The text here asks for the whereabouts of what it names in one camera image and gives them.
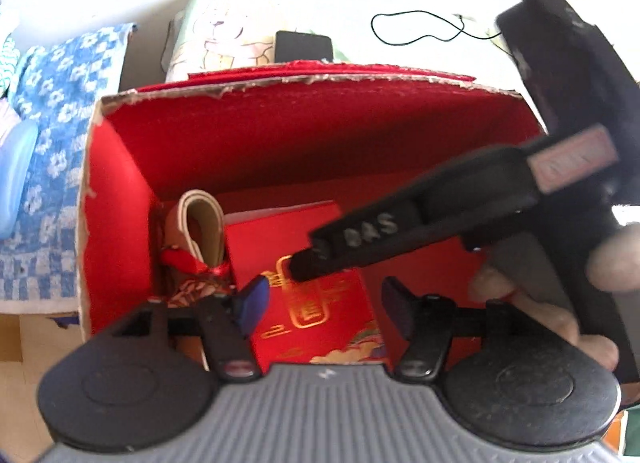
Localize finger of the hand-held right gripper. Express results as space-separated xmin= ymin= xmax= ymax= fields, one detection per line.
xmin=289 ymin=145 xmax=543 ymax=285

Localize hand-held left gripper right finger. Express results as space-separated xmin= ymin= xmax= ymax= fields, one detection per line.
xmin=381 ymin=277 xmax=551 ymax=385

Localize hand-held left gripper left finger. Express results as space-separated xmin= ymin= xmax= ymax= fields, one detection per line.
xmin=102 ymin=274 xmax=272 ymax=385

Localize red booklet with gold print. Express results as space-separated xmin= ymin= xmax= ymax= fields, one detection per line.
xmin=222 ymin=200 xmax=392 ymax=370

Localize red cardboard box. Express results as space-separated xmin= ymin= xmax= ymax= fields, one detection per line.
xmin=75 ymin=59 xmax=549 ymax=371

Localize person's right hand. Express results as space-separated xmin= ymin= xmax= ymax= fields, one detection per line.
xmin=469 ymin=222 xmax=640 ymax=375

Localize beige roll with red ribbon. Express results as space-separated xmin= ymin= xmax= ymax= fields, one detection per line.
xmin=159 ymin=188 xmax=236 ymax=311

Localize black phone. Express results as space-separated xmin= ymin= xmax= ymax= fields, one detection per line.
xmin=274 ymin=30 xmax=334 ymax=64

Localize cartoon bear printed cloth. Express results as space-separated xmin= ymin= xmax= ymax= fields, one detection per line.
xmin=166 ymin=0 xmax=342 ymax=84

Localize blue floral towel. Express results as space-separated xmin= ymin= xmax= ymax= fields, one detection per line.
xmin=0 ymin=23 xmax=139 ymax=315

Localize light blue plastic object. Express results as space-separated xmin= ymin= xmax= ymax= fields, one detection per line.
xmin=0 ymin=120 xmax=39 ymax=240

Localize black cable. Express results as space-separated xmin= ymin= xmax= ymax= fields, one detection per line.
xmin=370 ymin=11 xmax=512 ymax=57

